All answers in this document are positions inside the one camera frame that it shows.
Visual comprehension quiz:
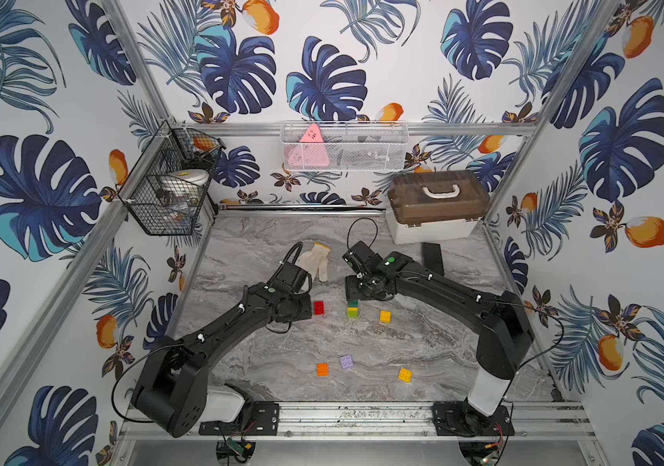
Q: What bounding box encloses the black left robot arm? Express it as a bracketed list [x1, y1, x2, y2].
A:
[130, 262, 312, 438]

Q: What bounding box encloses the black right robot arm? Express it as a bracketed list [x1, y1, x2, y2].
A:
[343, 241, 535, 417]

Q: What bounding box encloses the red lego brick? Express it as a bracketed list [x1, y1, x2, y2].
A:
[312, 301, 325, 316]

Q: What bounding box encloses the orange small lego brick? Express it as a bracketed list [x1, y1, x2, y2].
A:
[316, 363, 329, 377]

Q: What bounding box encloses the purple small lego brick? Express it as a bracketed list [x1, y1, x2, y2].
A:
[340, 355, 354, 370]

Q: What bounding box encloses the yellow small lego brick front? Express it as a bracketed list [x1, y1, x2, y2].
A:
[398, 367, 413, 384]

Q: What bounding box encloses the white knit work glove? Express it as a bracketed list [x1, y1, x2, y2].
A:
[296, 243, 331, 283]

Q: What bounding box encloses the black battery box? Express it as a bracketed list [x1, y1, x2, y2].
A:
[422, 243, 444, 276]

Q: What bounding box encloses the brown lid tool box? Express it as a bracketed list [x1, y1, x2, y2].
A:
[385, 170, 490, 245]

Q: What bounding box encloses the pink triangle object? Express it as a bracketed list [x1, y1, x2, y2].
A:
[285, 123, 331, 169]

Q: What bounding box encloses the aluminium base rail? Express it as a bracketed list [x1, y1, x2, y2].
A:
[118, 400, 598, 441]

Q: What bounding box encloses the clear wall shelf tray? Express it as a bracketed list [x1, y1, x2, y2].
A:
[279, 122, 409, 172]

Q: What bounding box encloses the black wire basket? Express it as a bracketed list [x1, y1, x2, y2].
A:
[116, 122, 225, 237]

